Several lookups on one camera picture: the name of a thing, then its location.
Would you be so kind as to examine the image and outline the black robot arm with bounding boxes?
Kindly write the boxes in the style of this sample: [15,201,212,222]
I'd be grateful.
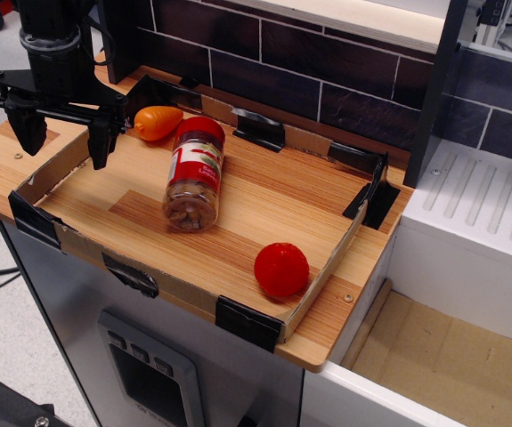
[0,1,128,170]

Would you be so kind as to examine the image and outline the dark grey post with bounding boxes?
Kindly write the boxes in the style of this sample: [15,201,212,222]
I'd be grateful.
[97,0,154,84]
[403,1,467,188]

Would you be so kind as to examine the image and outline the red toy tomato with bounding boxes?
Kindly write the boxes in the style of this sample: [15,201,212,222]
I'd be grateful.
[254,242,310,297]

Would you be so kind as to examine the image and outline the dark grey right post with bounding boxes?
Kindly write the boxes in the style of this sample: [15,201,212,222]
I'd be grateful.
[403,1,467,188]

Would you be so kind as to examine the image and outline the basil bottle red cap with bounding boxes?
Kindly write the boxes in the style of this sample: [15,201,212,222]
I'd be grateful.
[162,117,225,232]

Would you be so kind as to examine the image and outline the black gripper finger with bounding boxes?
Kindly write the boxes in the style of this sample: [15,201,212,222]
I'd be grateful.
[87,117,119,170]
[4,98,47,156]

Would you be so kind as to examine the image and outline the black bracket with screw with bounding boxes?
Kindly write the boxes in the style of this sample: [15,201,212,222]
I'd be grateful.
[0,383,69,427]

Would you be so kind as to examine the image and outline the dark grey left post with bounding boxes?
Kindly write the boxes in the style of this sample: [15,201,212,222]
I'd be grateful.
[97,0,154,84]

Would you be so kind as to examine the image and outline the light wooden upper shelf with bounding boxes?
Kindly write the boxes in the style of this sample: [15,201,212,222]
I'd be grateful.
[227,1,445,53]

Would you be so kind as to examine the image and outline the cardboard fence with black tape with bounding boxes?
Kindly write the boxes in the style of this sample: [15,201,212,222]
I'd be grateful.
[9,86,412,365]

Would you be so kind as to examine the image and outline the white toy sink unit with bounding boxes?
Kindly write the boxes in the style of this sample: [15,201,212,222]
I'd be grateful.
[300,141,512,426]

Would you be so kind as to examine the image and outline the grey toy dishwasher panel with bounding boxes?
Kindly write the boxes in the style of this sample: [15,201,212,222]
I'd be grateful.
[98,311,206,426]

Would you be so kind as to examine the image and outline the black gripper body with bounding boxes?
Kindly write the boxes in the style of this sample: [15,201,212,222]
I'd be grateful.
[0,69,128,133]

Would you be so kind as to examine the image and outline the orange toy carrot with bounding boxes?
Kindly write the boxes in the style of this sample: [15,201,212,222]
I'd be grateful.
[134,106,183,141]

